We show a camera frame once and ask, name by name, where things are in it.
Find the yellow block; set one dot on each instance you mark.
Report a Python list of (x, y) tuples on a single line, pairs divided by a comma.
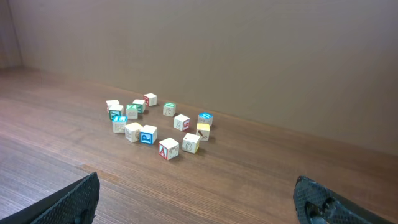
[(203, 131), (132, 131)]

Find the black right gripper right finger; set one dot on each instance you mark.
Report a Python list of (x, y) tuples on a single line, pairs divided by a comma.
[(316, 204)]

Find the white O block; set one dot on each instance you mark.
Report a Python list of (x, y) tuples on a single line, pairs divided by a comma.
[(191, 143)]

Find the green Z block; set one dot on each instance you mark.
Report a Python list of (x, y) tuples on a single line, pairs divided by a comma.
[(115, 110)]

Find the red-sided block far back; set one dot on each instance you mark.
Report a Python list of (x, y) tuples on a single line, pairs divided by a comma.
[(150, 99)]

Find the green-edged wooden block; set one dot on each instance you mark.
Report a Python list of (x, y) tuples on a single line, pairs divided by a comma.
[(131, 111)]

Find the yellow top block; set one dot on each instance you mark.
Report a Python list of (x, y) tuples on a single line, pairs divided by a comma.
[(132, 131)]

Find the blue L block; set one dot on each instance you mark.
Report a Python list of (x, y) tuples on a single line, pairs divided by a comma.
[(119, 123)]

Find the white block red side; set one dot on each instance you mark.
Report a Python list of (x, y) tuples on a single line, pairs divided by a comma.
[(110, 103)]

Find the green N block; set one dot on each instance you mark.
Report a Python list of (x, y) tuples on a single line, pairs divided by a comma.
[(169, 109)]

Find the red A block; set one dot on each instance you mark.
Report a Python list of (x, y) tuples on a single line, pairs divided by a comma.
[(169, 148)]

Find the green V block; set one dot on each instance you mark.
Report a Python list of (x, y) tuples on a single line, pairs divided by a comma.
[(140, 105)]

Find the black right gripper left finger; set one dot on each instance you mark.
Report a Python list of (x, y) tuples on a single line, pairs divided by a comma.
[(74, 204)]

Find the blue P block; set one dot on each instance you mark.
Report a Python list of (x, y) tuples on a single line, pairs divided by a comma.
[(148, 134)]

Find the white block number two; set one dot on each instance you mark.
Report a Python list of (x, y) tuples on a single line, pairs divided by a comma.
[(181, 122)]

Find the blue top block right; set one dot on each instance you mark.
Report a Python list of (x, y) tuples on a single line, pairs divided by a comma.
[(205, 118)]

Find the yellow block right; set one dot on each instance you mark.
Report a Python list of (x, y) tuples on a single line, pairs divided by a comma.
[(203, 131)]

